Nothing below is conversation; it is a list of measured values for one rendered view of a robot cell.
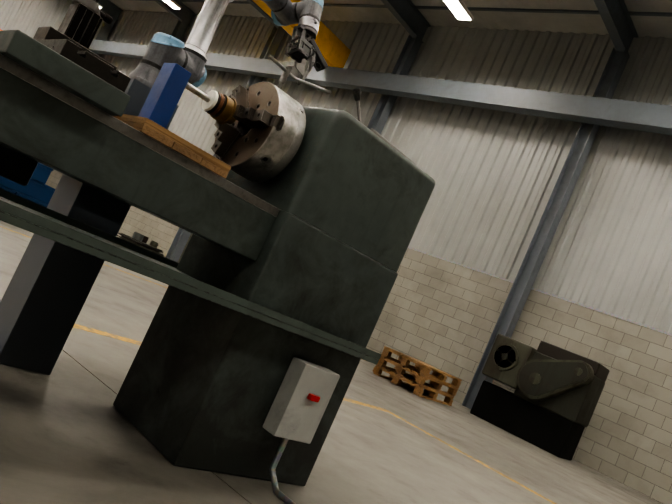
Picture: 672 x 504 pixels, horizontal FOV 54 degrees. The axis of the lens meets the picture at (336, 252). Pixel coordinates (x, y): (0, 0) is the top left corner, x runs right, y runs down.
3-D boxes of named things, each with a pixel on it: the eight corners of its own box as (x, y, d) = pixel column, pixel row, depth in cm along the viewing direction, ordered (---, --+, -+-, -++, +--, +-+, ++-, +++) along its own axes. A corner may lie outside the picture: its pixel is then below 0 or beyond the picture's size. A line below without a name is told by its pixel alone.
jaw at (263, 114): (260, 120, 218) (283, 118, 209) (255, 134, 217) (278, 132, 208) (235, 103, 210) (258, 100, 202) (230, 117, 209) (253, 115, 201)
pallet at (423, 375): (408, 384, 1068) (418, 359, 1071) (452, 406, 1016) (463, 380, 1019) (369, 371, 970) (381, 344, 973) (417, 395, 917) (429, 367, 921)
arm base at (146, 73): (119, 79, 249) (130, 55, 250) (152, 99, 259) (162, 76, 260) (137, 81, 238) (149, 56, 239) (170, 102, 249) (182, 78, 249)
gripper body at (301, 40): (283, 55, 234) (290, 27, 238) (300, 68, 240) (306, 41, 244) (298, 49, 229) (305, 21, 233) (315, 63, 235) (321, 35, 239)
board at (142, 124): (170, 163, 223) (175, 152, 223) (226, 178, 196) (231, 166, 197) (90, 120, 202) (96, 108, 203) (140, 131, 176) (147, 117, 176)
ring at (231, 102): (232, 102, 218) (210, 87, 211) (247, 104, 211) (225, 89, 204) (220, 127, 217) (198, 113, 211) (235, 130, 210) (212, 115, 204)
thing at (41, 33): (96, 81, 196) (104, 66, 196) (110, 83, 189) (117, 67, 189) (30, 42, 182) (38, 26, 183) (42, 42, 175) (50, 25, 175)
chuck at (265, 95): (221, 166, 235) (262, 88, 235) (267, 188, 212) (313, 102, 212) (201, 155, 229) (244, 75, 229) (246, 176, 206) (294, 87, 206)
